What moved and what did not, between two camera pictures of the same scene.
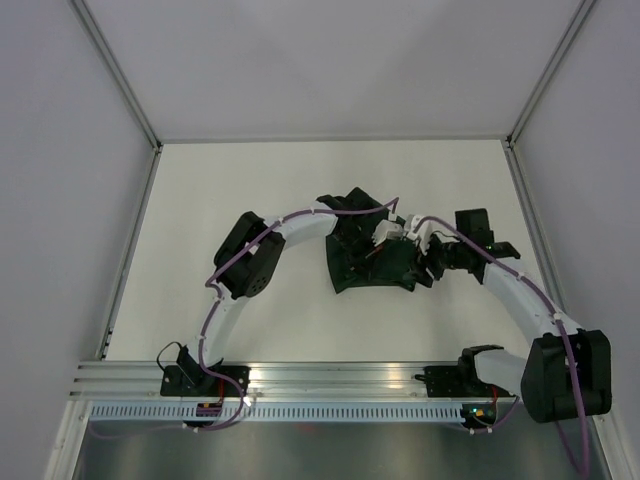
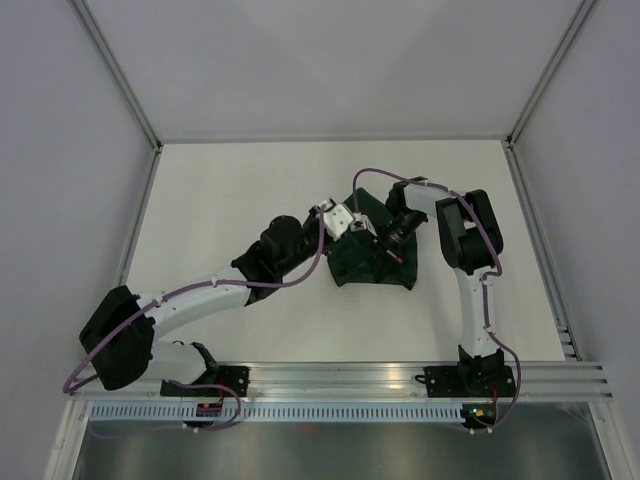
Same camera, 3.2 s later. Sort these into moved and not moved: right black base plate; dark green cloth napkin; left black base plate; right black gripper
Moved: right black gripper
Not moved: right black base plate; left black base plate; dark green cloth napkin
